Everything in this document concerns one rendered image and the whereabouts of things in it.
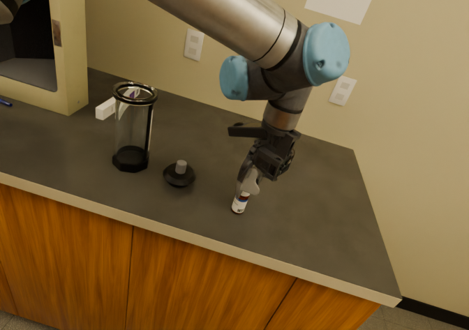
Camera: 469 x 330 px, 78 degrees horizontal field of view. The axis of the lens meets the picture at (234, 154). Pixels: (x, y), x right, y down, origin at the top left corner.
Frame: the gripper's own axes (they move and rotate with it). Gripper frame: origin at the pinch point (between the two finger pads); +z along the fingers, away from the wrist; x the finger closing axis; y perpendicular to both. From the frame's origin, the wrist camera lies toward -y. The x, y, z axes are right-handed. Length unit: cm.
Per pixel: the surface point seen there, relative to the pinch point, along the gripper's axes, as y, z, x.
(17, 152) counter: -50, 9, -33
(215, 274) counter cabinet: 4.0, 25.9, -8.5
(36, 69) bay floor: -83, 1, -14
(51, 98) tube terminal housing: -67, 4, -17
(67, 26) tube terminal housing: -63, -19, -12
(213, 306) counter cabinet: 6.6, 41.6, -7.1
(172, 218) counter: -8.5, 8.7, -16.2
